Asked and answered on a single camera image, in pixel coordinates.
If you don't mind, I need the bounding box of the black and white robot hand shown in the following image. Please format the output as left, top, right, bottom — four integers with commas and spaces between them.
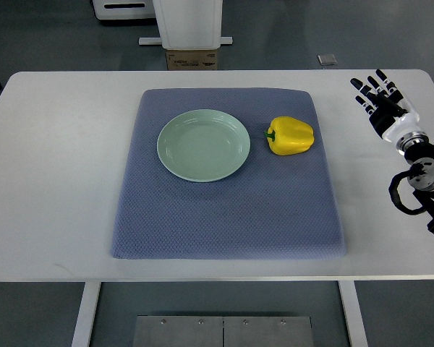
350, 69, 421, 142

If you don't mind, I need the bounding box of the yellow bell pepper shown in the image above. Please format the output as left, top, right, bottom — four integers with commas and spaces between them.
264, 116, 315, 156

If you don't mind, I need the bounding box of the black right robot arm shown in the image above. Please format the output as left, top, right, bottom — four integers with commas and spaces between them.
388, 132, 434, 235

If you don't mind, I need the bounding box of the small grey floor plate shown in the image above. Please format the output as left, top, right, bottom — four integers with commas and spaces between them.
317, 53, 338, 67

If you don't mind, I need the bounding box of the light green plate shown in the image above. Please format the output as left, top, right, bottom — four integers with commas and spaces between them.
156, 109, 251, 183

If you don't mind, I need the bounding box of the blue textured mat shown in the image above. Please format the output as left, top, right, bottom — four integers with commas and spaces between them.
111, 88, 346, 260

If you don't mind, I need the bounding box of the right white table leg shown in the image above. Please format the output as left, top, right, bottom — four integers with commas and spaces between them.
339, 280, 368, 347

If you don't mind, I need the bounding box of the white table leg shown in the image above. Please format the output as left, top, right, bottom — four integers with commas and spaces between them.
71, 281, 101, 347
339, 280, 368, 347

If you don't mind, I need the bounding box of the cardboard box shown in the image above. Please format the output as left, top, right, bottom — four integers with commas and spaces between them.
166, 50, 218, 71

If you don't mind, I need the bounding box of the white machine base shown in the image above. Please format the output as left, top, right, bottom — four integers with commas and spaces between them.
138, 0, 233, 51

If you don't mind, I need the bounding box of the white cabinet with slot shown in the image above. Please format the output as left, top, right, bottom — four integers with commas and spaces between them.
91, 0, 156, 20

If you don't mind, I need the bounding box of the left white table leg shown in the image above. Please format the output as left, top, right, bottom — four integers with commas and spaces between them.
71, 281, 101, 347

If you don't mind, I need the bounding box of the metal base plate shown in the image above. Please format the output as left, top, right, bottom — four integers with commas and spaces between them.
133, 316, 314, 346

